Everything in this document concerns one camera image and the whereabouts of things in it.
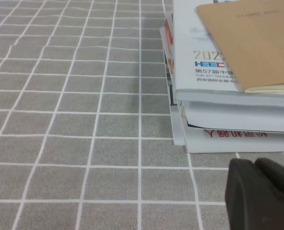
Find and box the white HEEC catalogue book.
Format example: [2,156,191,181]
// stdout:
[172,0,284,108]

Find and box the magazine with red cover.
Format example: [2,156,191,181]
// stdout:
[159,13,178,82]

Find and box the white AgileX brochure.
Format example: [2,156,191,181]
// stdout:
[180,99,284,134]

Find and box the grey checked tablecloth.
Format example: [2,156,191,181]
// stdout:
[0,0,284,230]

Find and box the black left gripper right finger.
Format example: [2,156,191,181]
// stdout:
[252,157,284,230]

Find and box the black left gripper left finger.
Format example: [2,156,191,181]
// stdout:
[225,157,260,230]

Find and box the brown kraft notebook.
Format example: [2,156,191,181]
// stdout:
[196,0,284,93]

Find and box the white booklet with red lettering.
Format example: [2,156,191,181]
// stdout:
[182,126,284,154]

